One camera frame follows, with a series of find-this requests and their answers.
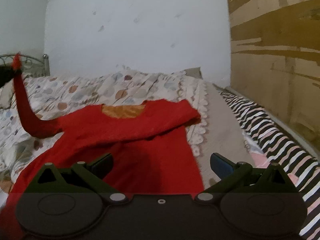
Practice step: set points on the red long-sleeve sweater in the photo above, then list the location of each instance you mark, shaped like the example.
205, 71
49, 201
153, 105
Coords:
148, 144

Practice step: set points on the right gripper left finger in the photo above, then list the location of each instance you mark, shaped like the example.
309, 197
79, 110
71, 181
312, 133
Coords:
81, 177

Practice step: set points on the patterned circle duvet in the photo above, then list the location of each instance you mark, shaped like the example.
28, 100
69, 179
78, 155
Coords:
51, 97

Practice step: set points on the wooden plywood board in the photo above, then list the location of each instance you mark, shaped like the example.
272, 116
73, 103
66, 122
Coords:
275, 59

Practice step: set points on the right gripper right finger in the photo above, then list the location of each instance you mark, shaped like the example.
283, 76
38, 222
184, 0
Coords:
243, 177

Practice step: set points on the black white striped sheet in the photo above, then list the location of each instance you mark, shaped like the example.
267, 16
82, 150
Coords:
278, 147

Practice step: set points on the metal bed headboard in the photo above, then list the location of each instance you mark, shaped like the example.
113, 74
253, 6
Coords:
32, 66

